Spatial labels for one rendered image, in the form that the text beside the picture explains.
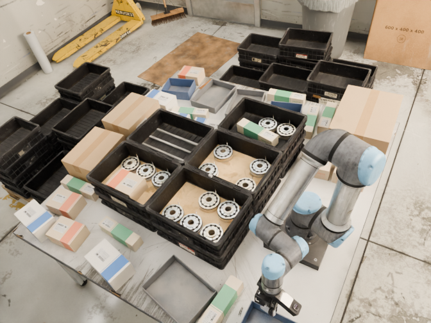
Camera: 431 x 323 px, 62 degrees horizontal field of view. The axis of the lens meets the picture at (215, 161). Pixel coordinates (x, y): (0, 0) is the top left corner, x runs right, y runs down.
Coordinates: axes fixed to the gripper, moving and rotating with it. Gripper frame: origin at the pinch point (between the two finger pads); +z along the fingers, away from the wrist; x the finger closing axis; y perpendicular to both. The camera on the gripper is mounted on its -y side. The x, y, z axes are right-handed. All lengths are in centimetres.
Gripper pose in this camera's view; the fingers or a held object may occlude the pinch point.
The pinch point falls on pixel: (274, 313)
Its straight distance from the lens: 154.4
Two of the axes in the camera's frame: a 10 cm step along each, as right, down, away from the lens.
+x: -5.3, 6.1, -6.0
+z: 0.7, 7.3, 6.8
